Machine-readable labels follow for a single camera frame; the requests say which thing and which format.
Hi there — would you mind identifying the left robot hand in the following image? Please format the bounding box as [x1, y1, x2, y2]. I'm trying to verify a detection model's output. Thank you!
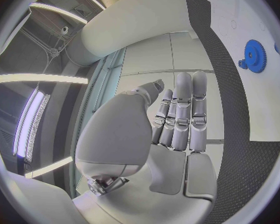
[71, 70, 218, 224]

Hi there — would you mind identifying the large blue gear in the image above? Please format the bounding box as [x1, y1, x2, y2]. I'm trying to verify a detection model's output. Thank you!
[244, 39, 268, 74]

